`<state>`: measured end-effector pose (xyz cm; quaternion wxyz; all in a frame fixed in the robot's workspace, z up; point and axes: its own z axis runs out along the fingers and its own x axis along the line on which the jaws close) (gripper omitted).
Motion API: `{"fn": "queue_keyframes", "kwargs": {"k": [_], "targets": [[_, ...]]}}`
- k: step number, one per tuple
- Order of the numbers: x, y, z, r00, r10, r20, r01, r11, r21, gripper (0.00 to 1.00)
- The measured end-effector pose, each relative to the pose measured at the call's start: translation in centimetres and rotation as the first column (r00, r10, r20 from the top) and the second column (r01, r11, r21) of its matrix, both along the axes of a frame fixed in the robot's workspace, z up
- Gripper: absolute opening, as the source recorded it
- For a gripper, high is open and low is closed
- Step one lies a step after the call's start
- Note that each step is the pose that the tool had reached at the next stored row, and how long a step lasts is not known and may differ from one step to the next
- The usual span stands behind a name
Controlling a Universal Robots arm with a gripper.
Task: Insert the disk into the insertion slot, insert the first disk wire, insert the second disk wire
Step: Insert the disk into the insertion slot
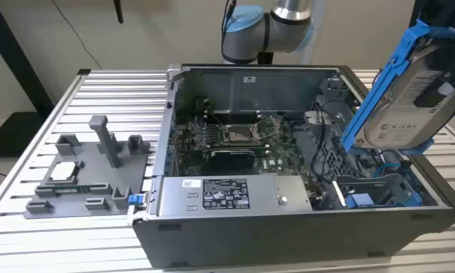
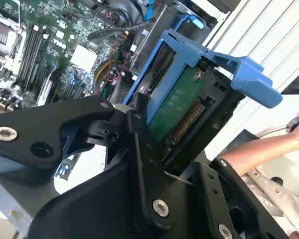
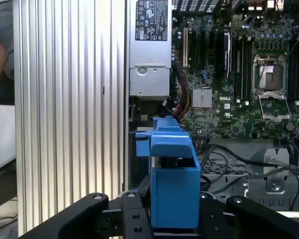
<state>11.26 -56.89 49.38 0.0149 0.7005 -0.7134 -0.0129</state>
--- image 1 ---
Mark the blue case latch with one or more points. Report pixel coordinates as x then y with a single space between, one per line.
135 199

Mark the black antenna rod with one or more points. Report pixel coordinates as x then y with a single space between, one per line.
117 11

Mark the black graphics card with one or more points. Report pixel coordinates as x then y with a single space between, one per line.
231 159

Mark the thin metal locking lever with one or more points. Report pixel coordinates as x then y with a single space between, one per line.
216 117

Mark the black RAM slot bank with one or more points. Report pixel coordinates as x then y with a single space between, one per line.
231 117

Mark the black monitor stand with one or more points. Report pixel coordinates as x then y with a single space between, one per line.
10 85

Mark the silver power supply unit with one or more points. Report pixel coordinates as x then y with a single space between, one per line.
235 194

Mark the green motherboard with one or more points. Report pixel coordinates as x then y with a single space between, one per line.
280 159

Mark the grey metal drive cage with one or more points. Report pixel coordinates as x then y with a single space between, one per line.
326 142

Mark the CPU socket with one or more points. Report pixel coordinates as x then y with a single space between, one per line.
237 133

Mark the open grey PC case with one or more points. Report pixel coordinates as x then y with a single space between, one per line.
288 241

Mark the green RAM stick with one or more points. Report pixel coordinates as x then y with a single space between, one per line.
73 189

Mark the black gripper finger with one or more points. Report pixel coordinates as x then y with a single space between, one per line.
432 96

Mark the silver CPU chip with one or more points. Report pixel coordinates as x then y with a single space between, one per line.
63 172

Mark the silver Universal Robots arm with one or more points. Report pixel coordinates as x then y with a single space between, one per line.
245 45

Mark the grey parts rack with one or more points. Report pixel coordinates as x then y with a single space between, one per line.
91 173

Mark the grey plastic case clip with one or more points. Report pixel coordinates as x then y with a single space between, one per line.
331 86

